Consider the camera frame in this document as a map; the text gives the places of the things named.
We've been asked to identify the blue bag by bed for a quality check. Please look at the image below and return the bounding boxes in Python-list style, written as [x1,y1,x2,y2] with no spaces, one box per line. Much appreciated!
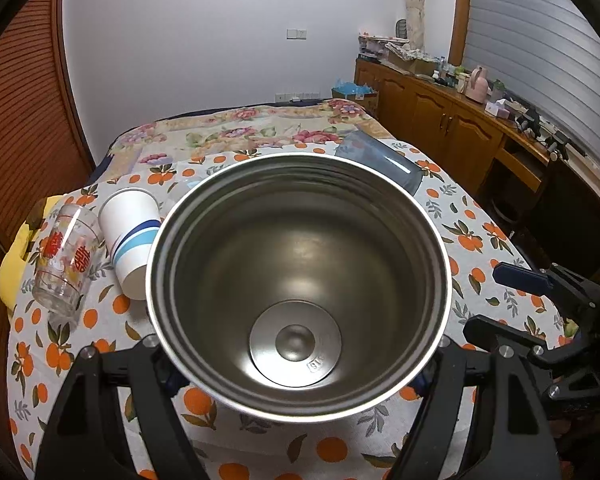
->
[332,80,378,101]

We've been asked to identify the pink kettle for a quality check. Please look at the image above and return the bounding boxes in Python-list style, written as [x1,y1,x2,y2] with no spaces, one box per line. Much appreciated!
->
[465,66,489,104]

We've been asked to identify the clear plastic cup, lying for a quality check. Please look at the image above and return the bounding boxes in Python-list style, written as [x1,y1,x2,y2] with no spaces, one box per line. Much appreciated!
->
[160,179,201,217]

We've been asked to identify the yellow plush toy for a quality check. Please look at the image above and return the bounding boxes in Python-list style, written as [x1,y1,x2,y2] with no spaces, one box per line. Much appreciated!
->
[0,195,61,318]

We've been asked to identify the wooden louvred wardrobe door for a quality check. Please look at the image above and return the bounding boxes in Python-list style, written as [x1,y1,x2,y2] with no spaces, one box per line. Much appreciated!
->
[0,0,95,463]

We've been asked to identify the floral bed quilt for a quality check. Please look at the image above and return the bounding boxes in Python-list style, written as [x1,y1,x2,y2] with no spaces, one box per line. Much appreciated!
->
[91,99,391,182]

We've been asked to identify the orange print table cloth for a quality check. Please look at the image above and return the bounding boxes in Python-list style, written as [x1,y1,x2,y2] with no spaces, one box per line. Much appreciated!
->
[7,142,555,479]

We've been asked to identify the clear glass, red print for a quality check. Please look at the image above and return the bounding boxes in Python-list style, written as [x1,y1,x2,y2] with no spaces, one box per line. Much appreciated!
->
[32,204,102,318]

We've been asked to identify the grey translucent cup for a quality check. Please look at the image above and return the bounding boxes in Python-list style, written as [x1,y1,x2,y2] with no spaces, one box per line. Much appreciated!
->
[335,131,424,196]

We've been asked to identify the grey window blind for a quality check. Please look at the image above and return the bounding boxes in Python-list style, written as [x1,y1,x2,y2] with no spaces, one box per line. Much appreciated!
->
[463,0,600,162]

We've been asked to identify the beige steel tumbler cup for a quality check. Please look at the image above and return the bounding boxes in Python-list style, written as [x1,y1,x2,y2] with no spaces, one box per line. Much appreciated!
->
[146,153,452,422]

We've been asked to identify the white wall switch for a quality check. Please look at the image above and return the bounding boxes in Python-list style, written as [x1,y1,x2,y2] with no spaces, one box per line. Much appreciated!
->
[286,28,308,40]

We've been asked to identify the white paper cup, blue stripes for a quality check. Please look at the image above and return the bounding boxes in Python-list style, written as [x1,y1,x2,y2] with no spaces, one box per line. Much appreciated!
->
[98,188,161,301]

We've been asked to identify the wooden sideboard cabinet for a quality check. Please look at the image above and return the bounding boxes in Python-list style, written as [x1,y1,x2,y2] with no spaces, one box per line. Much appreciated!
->
[354,56,600,233]

